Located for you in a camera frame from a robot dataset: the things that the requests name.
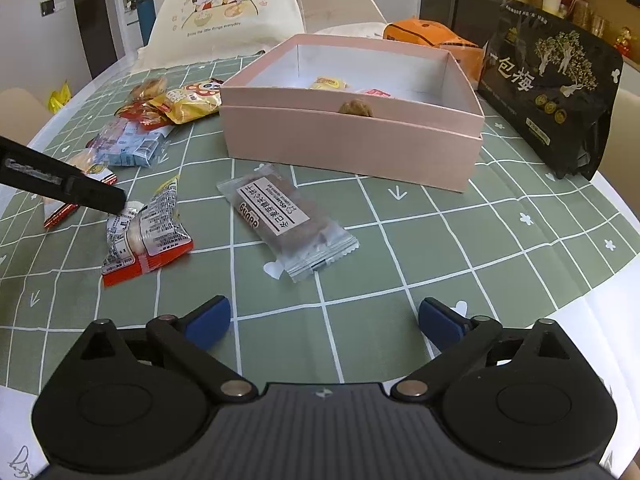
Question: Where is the clear bread snack packet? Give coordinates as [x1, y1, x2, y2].
[131, 77, 168, 102]

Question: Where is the yellow cartoon snack packet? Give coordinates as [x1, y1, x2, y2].
[150, 77, 223, 125]

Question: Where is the cartoon print food cover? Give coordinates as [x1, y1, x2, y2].
[144, 0, 307, 70]

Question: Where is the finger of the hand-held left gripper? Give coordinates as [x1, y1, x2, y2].
[0, 135, 126, 214]

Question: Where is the yellow plastic bag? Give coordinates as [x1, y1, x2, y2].
[48, 81, 72, 112]

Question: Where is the white paper sheet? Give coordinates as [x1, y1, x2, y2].
[0, 385, 51, 480]

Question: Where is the clear brown cake packet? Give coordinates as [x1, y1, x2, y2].
[217, 164, 360, 283]

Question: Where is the red edged pastry packet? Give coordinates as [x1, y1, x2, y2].
[44, 152, 118, 231]

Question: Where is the red white snack packet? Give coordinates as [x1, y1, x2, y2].
[101, 176, 194, 288]

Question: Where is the green checked tablecloth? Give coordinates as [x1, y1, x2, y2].
[0, 45, 640, 401]

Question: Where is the black snack bag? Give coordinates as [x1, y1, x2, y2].
[477, 0, 624, 181]

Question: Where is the pink cardboard box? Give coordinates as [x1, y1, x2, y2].
[220, 34, 485, 193]

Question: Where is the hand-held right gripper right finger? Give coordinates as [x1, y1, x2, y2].
[392, 298, 571, 402]

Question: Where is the blue white snack packet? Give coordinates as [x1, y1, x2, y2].
[90, 115, 173, 168]

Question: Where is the orange snack bag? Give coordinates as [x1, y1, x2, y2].
[384, 17, 486, 83]

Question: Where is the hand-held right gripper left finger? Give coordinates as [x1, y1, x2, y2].
[80, 296, 253, 402]

